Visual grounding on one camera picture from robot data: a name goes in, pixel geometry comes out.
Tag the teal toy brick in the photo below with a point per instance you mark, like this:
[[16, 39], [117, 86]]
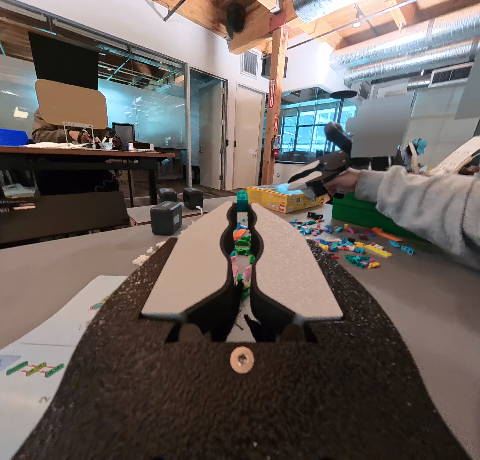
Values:
[[242, 201]]

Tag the black box under desk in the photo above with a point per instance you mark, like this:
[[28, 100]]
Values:
[[75, 216]]

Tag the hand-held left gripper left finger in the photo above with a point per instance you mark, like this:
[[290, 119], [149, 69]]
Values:
[[195, 268]]

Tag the wooden pillar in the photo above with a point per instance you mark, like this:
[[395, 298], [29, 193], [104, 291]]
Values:
[[273, 130]]

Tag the black ceiling speaker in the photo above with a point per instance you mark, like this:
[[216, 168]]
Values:
[[235, 17]]

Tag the black monitor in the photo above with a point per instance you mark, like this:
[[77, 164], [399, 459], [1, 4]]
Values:
[[123, 132]]

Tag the white wall vent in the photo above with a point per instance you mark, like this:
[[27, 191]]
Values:
[[250, 63]]

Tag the red fire extinguisher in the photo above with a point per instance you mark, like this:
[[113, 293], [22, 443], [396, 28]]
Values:
[[276, 147]]

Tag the grey desk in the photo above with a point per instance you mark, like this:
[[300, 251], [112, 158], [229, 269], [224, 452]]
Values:
[[412, 317]]

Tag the black floor lamp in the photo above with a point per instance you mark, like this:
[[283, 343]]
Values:
[[343, 93]]

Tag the white door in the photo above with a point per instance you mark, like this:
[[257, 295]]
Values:
[[247, 137]]

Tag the ceiling vent grille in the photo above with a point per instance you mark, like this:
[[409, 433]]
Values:
[[450, 75]]

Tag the yellow brick plate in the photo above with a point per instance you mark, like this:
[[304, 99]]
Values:
[[378, 250]]

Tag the pile of colourful bricks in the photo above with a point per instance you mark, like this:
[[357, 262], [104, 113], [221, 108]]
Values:
[[354, 260]]

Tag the black battery packs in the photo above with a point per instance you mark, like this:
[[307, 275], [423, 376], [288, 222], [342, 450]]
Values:
[[167, 220]]

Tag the person's right hand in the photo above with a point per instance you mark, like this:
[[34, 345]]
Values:
[[347, 182]]

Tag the pile of white bricks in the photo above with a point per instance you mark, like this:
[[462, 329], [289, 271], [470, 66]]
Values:
[[142, 259]]

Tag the long silver air duct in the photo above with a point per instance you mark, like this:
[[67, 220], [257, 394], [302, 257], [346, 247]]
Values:
[[393, 49], [393, 72]]

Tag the yellow toy box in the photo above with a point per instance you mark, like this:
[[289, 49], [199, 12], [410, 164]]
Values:
[[273, 201]]

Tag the black wall speaker box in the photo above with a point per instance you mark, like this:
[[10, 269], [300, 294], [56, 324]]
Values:
[[267, 66]]

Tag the person's right forearm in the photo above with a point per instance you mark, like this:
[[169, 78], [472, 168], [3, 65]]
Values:
[[420, 205]]

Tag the dark grey power station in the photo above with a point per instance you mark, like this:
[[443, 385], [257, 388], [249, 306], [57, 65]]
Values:
[[193, 197], [168, 194]]

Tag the brick instruction booklet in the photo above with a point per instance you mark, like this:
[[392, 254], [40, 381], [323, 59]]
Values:
[[56, 317]]

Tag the wooden background desk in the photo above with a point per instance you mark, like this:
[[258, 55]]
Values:
[[75, 153]]

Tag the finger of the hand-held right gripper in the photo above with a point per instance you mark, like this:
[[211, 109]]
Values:
[[305, 179], [317, 165]]

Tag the orange brick piece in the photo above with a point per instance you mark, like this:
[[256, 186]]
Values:
[[386, 235]]

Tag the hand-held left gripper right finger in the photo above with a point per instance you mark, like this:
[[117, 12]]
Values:
[[296, 280]]

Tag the blue storage bin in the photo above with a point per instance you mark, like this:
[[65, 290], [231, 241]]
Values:
[[13, 137]]

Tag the green plastic bin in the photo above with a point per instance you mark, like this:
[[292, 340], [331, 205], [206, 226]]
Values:
[[356, 212]]

